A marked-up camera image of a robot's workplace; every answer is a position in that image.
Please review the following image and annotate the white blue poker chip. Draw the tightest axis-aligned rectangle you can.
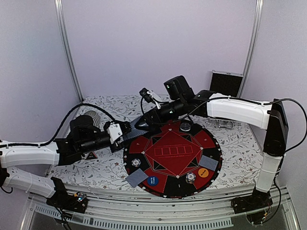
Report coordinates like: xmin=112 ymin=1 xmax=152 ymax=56
xmin=131 ymin=158 xmax=141 ymax=168

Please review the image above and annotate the blue small blind button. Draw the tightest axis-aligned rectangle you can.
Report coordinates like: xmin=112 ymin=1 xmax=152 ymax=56
xmin=146 ymin=176 xmax=159 ymax=186

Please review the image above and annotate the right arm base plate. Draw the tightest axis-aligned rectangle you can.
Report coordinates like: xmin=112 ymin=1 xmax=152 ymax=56
xmin=231 ymin=189 xmax=273 ymax=214

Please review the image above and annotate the aluminium frame post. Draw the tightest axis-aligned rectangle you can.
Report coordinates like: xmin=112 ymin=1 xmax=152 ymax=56
xmin=241 ymin=0 xmax=264 ymax=78
xmin=54 ymin=0 xmax=83 ymax=102

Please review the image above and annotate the left aluminium frame post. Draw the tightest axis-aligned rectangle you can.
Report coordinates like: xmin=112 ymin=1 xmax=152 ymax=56
xmin=54 ymin=0 xmax=83 ymax=102

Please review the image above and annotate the black white dealer button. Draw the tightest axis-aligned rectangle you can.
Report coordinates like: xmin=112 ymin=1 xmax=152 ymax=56
xmin=180 ymin=122 xmax=191 ymax=132

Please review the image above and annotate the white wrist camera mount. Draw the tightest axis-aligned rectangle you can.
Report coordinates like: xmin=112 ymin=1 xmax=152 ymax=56
xmin=106 ymin=123 xmax=123 ymax=144
xmin=147 ymin=90 xmax=162 ymax=109

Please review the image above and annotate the round red black poker mat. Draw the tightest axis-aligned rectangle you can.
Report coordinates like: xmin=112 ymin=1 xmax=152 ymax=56
xmin=123 ymin=120 xmax=223 ymax=198

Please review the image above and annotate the front aluminium rail frame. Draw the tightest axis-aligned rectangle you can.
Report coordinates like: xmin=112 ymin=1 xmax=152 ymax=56
xmin=20 ymin=183 xmax=302 ymax=230

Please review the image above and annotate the black triangular card holder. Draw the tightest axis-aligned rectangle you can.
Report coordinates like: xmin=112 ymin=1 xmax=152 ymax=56
xmin=85 ymin=152 xmax=97 ymax=160

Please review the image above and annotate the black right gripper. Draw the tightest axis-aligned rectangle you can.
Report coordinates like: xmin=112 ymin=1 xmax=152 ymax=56
xmin=135 ymin=97 xmax=187 ymax=131

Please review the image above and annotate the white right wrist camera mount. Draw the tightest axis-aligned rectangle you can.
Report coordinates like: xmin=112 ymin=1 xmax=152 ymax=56
xmin=147 ymin=90 xmax=162 ymax=109

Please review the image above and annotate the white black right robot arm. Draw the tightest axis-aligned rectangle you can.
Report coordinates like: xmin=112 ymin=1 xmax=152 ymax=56
xmin=135 ymin=75 xmax=289 ymax=209

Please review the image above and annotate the dealt blue card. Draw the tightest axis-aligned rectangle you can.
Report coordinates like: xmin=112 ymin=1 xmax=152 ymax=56
xmin=199 ymin=155 xmax=219 ymax=171
xmin=126 ymin=169 xmax=148 ymax=188

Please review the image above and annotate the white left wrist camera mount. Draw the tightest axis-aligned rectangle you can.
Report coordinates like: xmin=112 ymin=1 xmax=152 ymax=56
xmin=106 ymin=123 xmax=123 ymax=144

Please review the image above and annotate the blue playing card deck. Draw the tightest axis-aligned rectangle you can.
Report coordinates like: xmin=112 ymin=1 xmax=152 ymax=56
xmin=122 ymin=117 xmax=148 ymax=141

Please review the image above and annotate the right aluminium frame post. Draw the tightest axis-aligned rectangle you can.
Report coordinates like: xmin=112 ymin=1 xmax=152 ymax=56
xmin=241 ymin=0 xmax=264 ymax=78

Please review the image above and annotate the striped grey ceramic cup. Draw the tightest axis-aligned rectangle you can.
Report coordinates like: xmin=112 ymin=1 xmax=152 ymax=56
xmin=84 ymin=110 xmax=100 ymax=127

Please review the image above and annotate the orange big blind button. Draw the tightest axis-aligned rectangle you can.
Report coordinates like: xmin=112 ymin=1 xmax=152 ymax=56
xmin=198 ymin=168 xmax=209 ymax=178

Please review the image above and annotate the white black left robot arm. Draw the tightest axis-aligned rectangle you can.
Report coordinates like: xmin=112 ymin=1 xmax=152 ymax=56
xmin=0 ymin=115 xmax=131 ymax=208

